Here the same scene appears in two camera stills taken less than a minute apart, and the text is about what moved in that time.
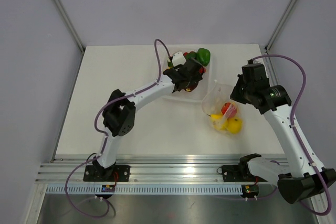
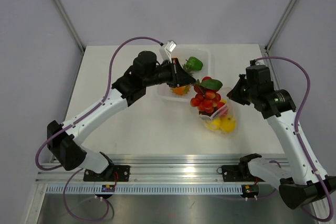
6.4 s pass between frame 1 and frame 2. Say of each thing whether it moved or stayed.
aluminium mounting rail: stayed
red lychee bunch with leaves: moved
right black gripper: stayed
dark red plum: moved
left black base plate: stayed
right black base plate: stayed
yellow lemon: moved
